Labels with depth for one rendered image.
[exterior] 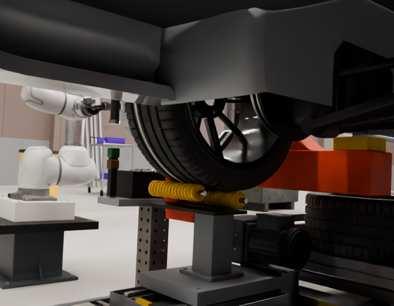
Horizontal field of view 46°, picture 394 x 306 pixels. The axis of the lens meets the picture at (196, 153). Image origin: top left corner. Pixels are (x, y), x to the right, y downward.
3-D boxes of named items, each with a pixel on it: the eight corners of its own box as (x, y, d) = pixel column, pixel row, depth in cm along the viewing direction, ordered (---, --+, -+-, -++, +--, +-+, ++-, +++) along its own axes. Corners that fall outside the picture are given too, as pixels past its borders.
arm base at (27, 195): (-1, 197, 233) (0, 186, 233) (39, 197, 250) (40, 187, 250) (17, 201, 221) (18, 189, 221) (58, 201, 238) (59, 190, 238)
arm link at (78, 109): (72, 116, 197) (79, 116, 193) (73, 96, 198) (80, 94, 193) (91, 119, 204) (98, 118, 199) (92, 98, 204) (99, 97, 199)
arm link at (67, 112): (90, 122, 203) (63, 115, 195) (74, 124, 215) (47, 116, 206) (95, 99, 205) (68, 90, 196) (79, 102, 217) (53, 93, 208)
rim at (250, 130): (211, 192, 144) (167, 31, 132) (165, 187, 161) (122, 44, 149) (301, 138, 176) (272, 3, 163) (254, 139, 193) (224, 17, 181)
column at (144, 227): (147, 301, 201) (152, 204, 202) (134, 296, 208) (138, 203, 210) (165, 298, 208) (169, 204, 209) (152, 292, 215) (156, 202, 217)
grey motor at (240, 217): (302, 328, 152) (306, 221, 153) (213, 297, 183) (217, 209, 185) (332, 317, 164) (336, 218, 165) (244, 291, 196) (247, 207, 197)
